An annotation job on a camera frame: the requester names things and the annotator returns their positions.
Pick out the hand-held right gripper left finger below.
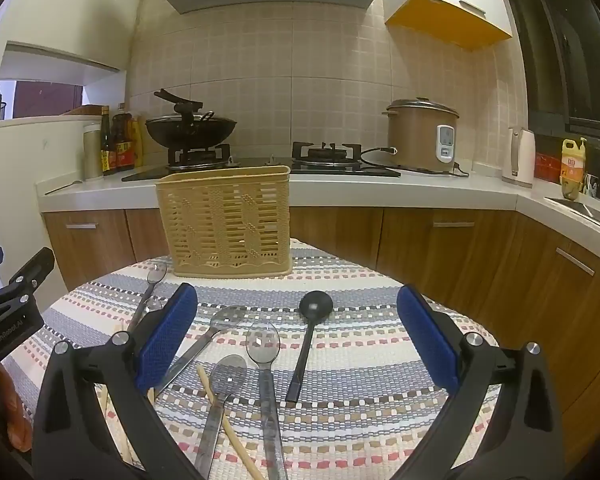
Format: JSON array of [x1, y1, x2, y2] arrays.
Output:
[[32, 284, 198, 480]]

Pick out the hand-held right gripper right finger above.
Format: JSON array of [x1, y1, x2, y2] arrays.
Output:
[[396, 284, 563, 480]]

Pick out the metal spoon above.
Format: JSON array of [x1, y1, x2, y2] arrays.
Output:
[[195, 355, 248, 480], [152, 306, 251, 396]]

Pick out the small steel spoon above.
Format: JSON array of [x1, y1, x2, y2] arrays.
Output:
[[126, 261, 168, 333]]

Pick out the clear plastic spoon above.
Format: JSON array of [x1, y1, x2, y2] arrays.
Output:
[[245, 321, 289, 480]]

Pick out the wooden chopstick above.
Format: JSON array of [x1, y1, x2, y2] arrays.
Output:
[[196, 365, 262, 480]]

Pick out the black plastic ladle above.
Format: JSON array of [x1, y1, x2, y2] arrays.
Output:
[[285, 290, 334, 404]]

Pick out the beige plastic utensil basket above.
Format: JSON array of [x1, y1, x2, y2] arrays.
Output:
[[155, 165, 293, 279]]

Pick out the striped woven tablecloth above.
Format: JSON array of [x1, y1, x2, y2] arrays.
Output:
[[2, 237, 501, 480]]

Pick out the orange plastic packet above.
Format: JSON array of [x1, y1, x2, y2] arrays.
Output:
[[0, 364, 33, 452]]

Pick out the wooden base cabinets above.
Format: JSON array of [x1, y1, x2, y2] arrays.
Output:
[[42, 207, 600, 461]]

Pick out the metal utensil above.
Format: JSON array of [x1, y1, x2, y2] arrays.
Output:
[[44, 179, 84, 196]]

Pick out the white canister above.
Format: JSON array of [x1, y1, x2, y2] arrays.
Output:
[[82, 121, 104, 181]]

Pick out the white kitchen countertop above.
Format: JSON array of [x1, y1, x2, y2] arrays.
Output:
[[36, 160, 600, 241]]

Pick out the dark sauce bottle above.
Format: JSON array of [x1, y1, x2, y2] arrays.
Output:
[[100, 106, 118, 176]]

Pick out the black gas stove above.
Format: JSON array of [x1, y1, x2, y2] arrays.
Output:
[[121, 142, 402, 182]]

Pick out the white electric kettle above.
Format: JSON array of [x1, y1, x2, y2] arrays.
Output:
[[501, 127, 537, 189]]

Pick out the black wok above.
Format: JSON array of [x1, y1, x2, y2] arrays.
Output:
[[145, 112, 238, 150]]

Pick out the steel sink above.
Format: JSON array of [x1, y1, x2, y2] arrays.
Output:
[[545, 195, 600, 236]]

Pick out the glass jar with lid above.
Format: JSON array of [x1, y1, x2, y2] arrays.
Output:
[[385, 98, 461, 176]]

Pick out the red packet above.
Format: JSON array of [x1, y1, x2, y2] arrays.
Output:
[[534, 152, 563, 183]]

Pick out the yellow oil bottle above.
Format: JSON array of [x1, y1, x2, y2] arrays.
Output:
[[560, 137, 588, 196]]

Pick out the dark window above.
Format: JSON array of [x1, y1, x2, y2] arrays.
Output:
[[500, 0, 600, 136]]

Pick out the black power cable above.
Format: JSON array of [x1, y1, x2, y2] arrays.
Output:
[[360, 147, 471, 178]]

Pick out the black handled wok lid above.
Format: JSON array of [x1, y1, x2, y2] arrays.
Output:
[[147, 89, 231, 123]]

